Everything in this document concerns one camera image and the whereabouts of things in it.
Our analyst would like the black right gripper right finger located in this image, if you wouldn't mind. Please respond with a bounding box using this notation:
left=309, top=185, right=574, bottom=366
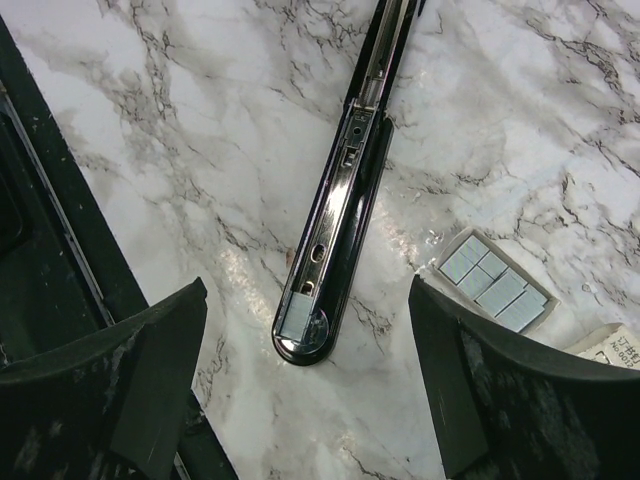
left=408, top=277, right=639, bottom=479

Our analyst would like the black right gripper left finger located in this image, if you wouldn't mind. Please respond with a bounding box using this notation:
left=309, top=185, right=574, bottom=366
left=1, top=279, right=207, bottom=479

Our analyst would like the cream staple box sleeve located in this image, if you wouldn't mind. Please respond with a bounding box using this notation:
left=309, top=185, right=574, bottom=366
left=569, top=323, right=639, bottom=370

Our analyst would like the staple box tray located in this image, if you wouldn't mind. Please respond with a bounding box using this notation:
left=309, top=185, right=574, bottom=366
left=433, top=227, right=559, bottom=335

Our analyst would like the silver staple strip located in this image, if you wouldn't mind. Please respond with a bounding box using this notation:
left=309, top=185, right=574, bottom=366
left=277, top=292, right=313, bottom=342

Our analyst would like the black stapler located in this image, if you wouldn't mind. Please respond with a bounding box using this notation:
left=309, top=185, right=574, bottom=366
left=271, top=1, right=424, bottom=366

